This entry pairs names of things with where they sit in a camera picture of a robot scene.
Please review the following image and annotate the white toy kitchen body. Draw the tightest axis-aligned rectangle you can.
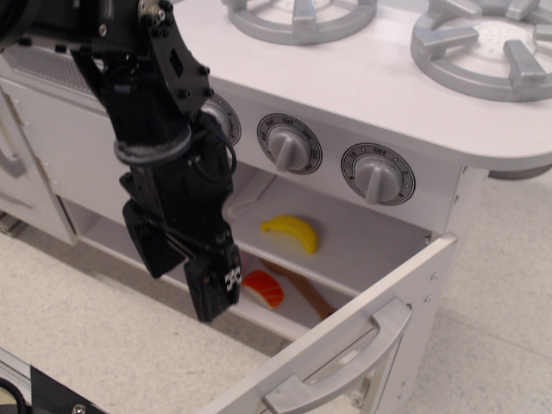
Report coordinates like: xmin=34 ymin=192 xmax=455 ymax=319
xmin=1 ymin=1 xmax=551 ymax=343

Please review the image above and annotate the orange salmon sushi toy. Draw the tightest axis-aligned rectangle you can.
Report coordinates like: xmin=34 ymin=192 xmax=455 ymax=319
xmin=242 ymin=269 xmax=285 ymax=310

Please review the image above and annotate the white far left door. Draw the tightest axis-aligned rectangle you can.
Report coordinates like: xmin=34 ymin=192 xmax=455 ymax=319
xmin=1 ymin=92 xmax=77 ymax=245

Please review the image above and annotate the grey left stove knob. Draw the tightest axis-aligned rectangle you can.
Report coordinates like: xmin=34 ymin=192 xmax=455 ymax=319
xmin=202 ymin=93 xmax=242 ymax=145

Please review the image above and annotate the silver left stove burner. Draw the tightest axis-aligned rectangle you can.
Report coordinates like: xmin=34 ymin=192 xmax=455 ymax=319
xmin=223 ymin=1 xmax=378 ymax=46

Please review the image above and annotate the grey oven door handle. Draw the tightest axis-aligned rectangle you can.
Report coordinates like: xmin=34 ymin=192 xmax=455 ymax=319
xmin=262 ymin=298 xmax=411 ymax=413

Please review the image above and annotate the silver right stove burner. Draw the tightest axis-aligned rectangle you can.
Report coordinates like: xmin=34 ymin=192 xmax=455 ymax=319
xmin=411 ymin=1 xmax=551 ymax=102

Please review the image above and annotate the grey right stove knob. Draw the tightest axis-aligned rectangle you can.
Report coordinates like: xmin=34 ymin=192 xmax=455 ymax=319
xmin=342 ymin=143 xmax=416 ymax=205

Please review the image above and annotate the grey far left handle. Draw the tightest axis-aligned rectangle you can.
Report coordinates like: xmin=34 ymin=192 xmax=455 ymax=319
xmin=1 ymin=92 xmax=27 ymax=179

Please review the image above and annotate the grey middle stove knob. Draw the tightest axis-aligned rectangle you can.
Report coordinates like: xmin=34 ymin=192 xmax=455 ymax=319
xmin=257 ymin=113 xmax=323 ymax=174

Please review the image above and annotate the white cabinet door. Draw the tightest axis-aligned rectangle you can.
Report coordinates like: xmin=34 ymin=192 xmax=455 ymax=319
xmin=1 ymin=80 xmax=129 ymax=224

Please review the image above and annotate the yellow toy banana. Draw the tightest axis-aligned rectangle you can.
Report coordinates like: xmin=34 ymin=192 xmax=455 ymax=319
xmin=260 ymin=215 xmax=318 ymax=254

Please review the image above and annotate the aluminium extrusion rail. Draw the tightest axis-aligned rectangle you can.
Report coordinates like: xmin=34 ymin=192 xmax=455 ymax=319
xmin=0 ymin=348 xmax=32 ymax=404

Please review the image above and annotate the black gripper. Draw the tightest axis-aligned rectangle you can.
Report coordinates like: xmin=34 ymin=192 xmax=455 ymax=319
xmin=114 ymin=124 xmax=241 ymax=323

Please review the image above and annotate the white toy oven door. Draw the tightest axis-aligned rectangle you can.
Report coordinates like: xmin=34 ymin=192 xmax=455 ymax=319
xmin=201 ymin=233 xmax=458 ymax=413

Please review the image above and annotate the grey vent grille panel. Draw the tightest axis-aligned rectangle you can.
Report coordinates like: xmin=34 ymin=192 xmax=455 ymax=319
xmin=3 ymin=46 xmax=93 ymax=96

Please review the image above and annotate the black mounting plate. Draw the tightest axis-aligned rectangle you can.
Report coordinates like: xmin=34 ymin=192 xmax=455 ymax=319
xmin=30 ymin=367 xmax=105 ymax=414

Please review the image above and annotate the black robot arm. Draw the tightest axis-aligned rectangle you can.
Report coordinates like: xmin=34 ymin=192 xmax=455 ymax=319
xmin=1 ymin=1 xmax=242 ymax=323

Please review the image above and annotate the grey stove knob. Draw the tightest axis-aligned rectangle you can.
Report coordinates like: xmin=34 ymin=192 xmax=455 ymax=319
xmin=257 ymin=113 xmax=323 ymax=174
xmin=342 ymin=143 xmax=416 ymax=205
xmin=202 ymin=93 xmax=242 ymax=145

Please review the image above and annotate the silver stove burner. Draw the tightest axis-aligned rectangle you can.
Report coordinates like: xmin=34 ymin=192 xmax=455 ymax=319
xmin=411 ymin=1 xmax=551 ymax=102
xmin=223 ymin=1 xmax=378 ymax=46

